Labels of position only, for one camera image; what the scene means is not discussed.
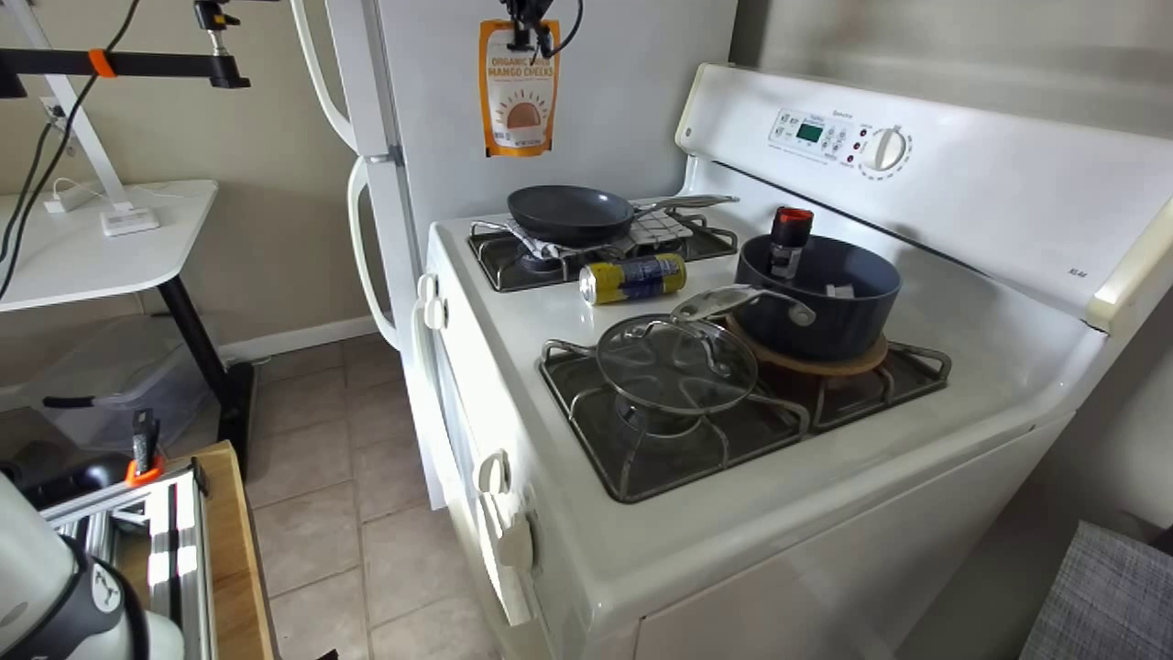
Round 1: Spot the round wooden trivet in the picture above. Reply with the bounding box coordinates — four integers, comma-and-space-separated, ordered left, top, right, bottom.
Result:
730, 320, 894, 382

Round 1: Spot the grey woven mat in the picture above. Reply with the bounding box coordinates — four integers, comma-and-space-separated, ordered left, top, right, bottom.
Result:
1018, 520, 1173, 660

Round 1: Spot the black frying pan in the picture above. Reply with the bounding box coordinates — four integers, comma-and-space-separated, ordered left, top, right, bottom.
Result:
506, 178, 740, 250

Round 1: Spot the small black burner grate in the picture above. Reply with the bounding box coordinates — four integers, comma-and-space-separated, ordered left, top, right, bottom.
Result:
465, 210, 742, 295

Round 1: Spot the white refrigerator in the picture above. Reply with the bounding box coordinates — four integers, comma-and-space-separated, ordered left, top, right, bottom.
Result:
285, 0, 742, 513

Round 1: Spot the wooden table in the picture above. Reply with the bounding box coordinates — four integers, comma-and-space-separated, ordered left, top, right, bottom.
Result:
186, 438, 279, 660

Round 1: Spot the white desk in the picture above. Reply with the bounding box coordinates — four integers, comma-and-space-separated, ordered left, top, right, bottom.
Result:
0, 174, 255, 482

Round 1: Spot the black gripper cable bundle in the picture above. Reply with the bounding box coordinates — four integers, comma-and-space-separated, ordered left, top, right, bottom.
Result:
550, 0, 585, 61

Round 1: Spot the large black burner grate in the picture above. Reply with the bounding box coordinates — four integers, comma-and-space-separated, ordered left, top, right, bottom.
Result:
535, 333, 957, 504

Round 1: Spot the red capped spice bottle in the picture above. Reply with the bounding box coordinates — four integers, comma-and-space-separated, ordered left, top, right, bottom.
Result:
767, 200, 817, 287

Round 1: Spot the orange and black clamp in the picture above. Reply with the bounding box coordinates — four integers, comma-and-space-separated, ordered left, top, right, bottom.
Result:
120, 407, 168, 490

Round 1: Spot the white stove timer knob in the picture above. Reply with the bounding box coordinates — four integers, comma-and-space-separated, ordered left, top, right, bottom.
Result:
857, 121, 915, 183

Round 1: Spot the white stand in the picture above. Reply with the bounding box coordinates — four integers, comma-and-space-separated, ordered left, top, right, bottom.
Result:
8, 0, 164, 238

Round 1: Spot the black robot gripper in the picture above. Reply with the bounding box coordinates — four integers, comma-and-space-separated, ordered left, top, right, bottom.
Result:
499, 0, 557, 57

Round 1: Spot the yellow and blue can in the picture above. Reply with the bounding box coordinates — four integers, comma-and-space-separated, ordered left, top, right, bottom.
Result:
575, 250, 691, 311

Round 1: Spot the white and yellow packet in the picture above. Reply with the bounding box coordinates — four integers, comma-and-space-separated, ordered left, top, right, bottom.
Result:
473, 14, 565, 161

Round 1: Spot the long white refrigerator handle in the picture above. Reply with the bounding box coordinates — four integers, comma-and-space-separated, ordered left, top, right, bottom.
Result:
344, 156, 409, 360

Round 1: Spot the white gas stove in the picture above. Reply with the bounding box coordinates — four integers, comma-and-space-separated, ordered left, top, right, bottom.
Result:
414, 61, 1173, 660

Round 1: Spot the white oven door handle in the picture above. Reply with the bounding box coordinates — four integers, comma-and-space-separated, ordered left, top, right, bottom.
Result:
414, 270, 542, 630

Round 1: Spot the clear plastic bin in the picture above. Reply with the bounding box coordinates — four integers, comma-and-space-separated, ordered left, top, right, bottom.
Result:
0, 311, 236, 457

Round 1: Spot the dark blue pot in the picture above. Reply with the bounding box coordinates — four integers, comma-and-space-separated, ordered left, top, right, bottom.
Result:
673, 231, 906, 367

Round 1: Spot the glass pot lid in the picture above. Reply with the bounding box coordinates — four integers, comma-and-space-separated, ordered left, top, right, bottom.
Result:
592, 311, 767, 422

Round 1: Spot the aluminium frame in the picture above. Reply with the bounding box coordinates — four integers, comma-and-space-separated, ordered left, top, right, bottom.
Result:
41, 469, 219, 660

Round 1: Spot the black camera boom bar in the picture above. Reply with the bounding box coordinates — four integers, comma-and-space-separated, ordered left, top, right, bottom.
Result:
0, 46, 252, 102

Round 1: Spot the short white refrigerator handle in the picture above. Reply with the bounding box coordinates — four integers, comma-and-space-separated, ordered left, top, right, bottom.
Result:
285, 0, 368, 156

